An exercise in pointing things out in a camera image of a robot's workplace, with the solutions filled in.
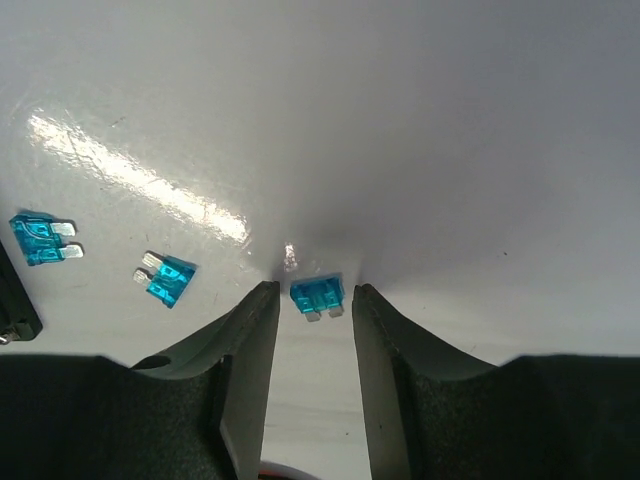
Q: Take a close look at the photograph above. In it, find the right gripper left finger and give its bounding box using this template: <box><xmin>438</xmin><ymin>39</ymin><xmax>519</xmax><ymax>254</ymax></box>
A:
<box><xmin>133</xmin><ymin>281</ymin><xmax>280</xmax><ymax>479</ymax></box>

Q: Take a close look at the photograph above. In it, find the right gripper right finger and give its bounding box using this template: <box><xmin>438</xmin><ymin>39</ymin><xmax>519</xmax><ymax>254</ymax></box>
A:
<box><xmin>352</xmin><ymin>284</ymin><xmax>494</xmax><ymax>479</ymax></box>

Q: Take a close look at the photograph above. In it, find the blue blade fuse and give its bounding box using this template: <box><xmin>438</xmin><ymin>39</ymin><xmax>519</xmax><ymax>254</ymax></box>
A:
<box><xmin>289</xmin><ymin>274</ymin><xmax>345</xmax><ymax>323</ymax></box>
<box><xmin>133</xmin><ymin>251</ymin><xmax>197</xmax><ymax>309</ymax></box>
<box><xmin>9</xmin><ymin>213</ymin><xmax>84</xmax><ymax>267</ymax></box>

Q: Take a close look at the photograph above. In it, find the black fuse box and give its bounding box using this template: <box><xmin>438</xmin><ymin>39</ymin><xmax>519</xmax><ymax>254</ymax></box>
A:
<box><xmin>0</xmin><ymin>245</ymin><xmax>43</xmax><ymax>346</ymax></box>

